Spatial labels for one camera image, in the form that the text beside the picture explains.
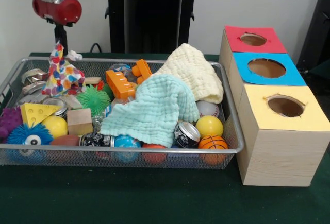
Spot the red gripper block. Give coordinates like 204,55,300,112
32,0,83,55

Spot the colourful patterned cloth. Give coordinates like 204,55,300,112
41,40,86,97

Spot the mint green waffle cloth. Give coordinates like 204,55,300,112
100,75,201,149

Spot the cream white waffle cloth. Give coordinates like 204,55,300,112
154,43,224,104

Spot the shallow clear mesh bin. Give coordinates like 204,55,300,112
0,56,245,169

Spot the wooden box with three holes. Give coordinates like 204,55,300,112
218,25,330,187

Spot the green spiky ball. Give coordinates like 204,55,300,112
76,84,111,116

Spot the yellow cheese wedge toy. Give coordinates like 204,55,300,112
20,102,62,127

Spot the plain wooden block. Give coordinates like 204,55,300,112
67,108,93,136

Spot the purple spiky toy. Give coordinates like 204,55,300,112
0,105,24,139

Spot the blue spiky ball with eye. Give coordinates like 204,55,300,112
7,123,54,158

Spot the blue globe ball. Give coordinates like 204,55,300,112
114,134,142,163

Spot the white baseball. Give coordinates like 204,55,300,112
196,100,220,118

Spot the yellow ball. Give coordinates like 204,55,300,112
195,115,224,139

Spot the dark green table cloth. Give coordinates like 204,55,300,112
313,59,330,80
0,51,330,224

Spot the small orange basketball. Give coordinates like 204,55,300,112
197,135,229,164

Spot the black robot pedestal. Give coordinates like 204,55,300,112
99,0,208,54

